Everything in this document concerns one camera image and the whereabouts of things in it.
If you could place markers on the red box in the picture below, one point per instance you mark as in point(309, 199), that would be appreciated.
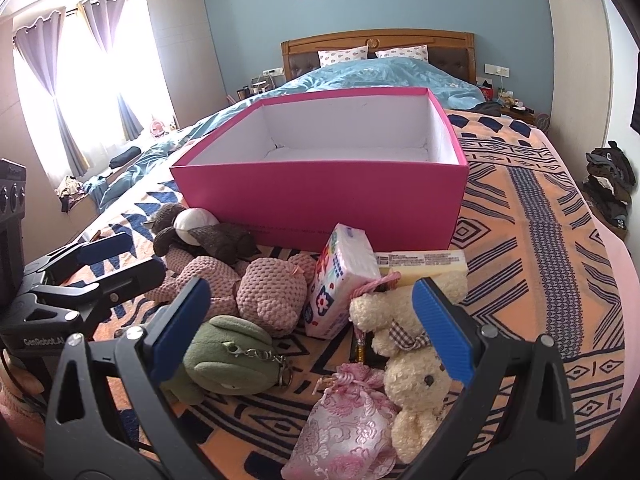
point(487, 92)

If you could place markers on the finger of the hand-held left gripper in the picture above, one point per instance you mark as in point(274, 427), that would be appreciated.
point(107, 247)
point(142, 274)

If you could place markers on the brown and white plush toy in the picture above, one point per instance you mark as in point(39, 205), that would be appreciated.
point(225, 242)

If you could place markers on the pink brocade pouch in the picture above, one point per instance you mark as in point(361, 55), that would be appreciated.
point(340, 425)

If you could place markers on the wooden nightstand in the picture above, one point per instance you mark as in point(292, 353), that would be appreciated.
point(520, 115)

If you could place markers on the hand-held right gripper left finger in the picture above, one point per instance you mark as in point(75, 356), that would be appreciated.
point(180, 330)

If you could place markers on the orange patterned blanket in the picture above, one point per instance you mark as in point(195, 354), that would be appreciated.
point(530, 240)

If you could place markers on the round hand fan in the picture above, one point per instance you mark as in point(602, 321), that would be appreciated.
point(542, 121)

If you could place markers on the black tissue pack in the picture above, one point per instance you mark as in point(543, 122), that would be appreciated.
point(372, 355)

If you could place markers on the pale yellow packet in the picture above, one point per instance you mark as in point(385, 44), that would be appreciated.
point(435, 267)

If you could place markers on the purple curtain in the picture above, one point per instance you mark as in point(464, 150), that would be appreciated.
point(107, 35)
point(45, 75)

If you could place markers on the pink knitted plush toy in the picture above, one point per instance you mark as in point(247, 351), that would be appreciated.
point(272, 290)

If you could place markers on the crumpled clothes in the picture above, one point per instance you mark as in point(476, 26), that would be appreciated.
point(72, 190)

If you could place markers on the wooden bed headboard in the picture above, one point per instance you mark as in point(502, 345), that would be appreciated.
point(375, 40)

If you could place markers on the flower print tissue pack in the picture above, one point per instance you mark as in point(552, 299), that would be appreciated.
point(325, 290)

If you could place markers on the white wall socket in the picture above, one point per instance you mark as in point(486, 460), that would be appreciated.
point(497, 69)

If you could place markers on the dark garment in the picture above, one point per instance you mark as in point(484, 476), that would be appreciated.
point(490, 108)

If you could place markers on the pink cardboard box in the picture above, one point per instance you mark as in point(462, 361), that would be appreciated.
point(310, 200)

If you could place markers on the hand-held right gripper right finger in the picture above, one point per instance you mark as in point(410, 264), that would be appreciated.
point(442, 325)

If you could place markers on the small pink toy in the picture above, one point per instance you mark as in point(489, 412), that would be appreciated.
point(158, 128)

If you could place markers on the cluttered bedside table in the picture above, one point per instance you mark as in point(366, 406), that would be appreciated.
point(257, 87)

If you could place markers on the pile of dark clothes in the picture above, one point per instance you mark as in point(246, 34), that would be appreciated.
point(610, 185)

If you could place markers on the pink bed sheet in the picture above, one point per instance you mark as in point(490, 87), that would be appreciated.
point(622, 310)

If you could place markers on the person's left forearm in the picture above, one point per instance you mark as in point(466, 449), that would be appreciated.
point(20, 410)

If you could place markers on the black bag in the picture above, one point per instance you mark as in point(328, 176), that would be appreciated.
point(125, 157)

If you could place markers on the cream bunny plush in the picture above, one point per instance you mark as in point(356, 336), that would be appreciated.
point(415, 380)

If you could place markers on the blue duvet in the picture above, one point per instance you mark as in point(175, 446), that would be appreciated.
point(380, 72)

